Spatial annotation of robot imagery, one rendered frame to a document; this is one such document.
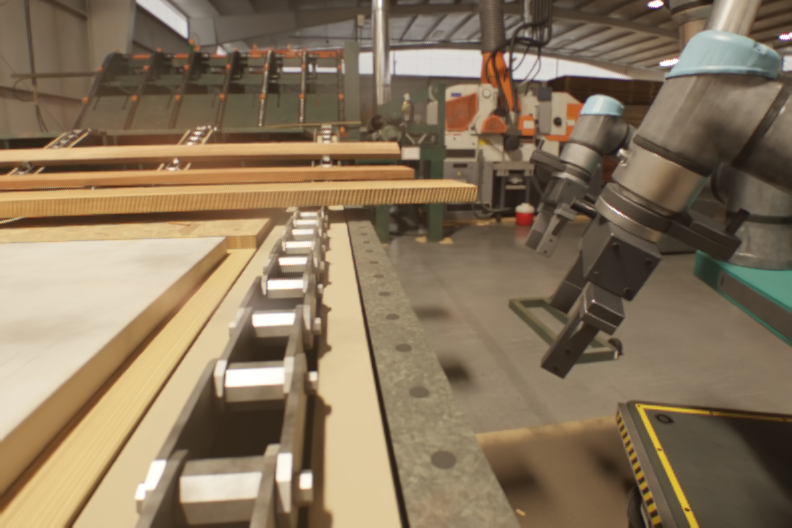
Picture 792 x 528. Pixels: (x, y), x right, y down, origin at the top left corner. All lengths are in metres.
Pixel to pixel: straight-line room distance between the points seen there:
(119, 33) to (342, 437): 12.71
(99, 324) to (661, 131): 0.46
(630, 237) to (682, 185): 0.06
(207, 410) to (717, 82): 0.42
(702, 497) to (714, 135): 0.74
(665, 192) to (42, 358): 0.47
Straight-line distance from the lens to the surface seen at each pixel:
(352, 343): 0.29
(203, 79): 7.39
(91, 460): 0.24
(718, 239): 0.45
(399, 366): 0.25
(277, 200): 0.70
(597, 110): 0.91
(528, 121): 5.52
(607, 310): 0.39
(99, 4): 13.19
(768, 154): 0.42
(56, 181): 1.43
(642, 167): 0.42
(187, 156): 1.90
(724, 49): 0.43
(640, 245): 0.41
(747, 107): 0.42
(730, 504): 1.03
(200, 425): 0.20
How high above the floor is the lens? 0.95
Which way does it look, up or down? 12 degrees down
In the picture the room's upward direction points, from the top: straight up
